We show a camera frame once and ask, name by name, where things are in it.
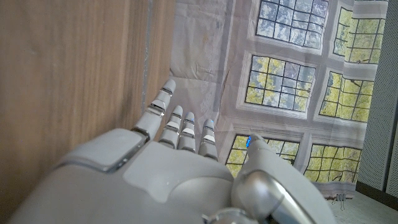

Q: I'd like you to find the printed window backdrop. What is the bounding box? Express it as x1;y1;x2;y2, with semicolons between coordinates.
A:
169;0;389;200

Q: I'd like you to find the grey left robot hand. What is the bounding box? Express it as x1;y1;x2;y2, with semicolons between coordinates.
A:
7;79;339;224

